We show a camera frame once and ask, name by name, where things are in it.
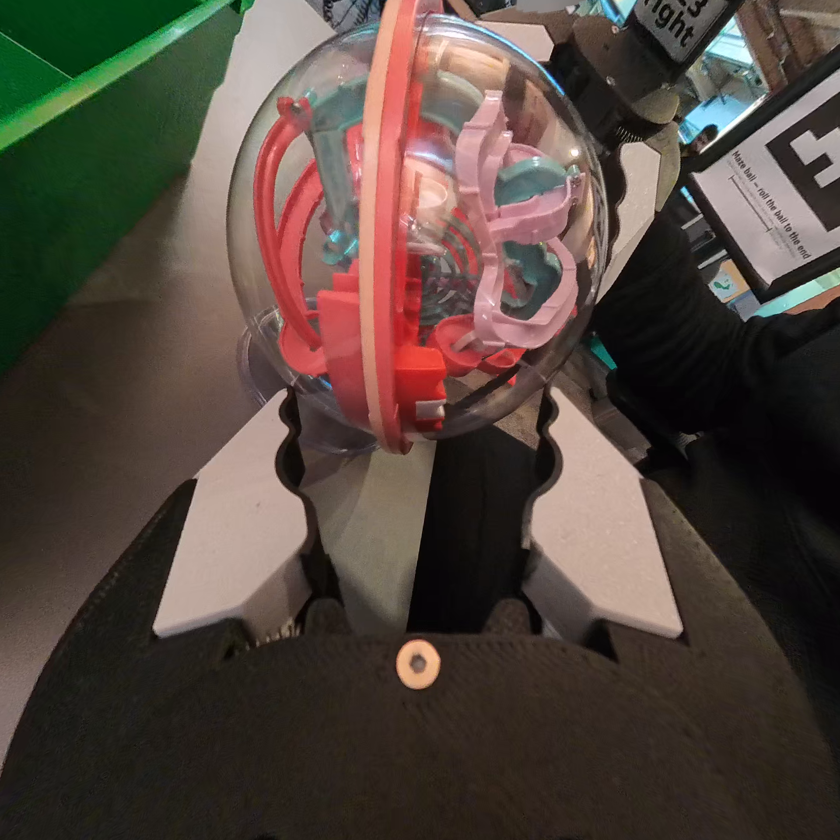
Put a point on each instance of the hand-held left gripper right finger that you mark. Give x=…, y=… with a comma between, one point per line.
x=597, y=538

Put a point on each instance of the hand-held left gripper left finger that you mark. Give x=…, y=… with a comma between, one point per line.
x=243, y=538

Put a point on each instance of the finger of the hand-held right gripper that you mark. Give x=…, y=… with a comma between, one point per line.
x=646, y=177
x=525, y=36

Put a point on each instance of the clear plastic ball stand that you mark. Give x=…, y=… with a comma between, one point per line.
x=328, y=438

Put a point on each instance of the clear maze ball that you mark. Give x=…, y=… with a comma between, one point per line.
x=407, y=216

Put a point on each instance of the person's right forearm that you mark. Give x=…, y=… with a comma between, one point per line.
x=689, y=341

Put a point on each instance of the framed marker sign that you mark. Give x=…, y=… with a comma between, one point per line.
x=774, y=197

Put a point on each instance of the green plastic bin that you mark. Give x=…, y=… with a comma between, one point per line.
x=85, y=164

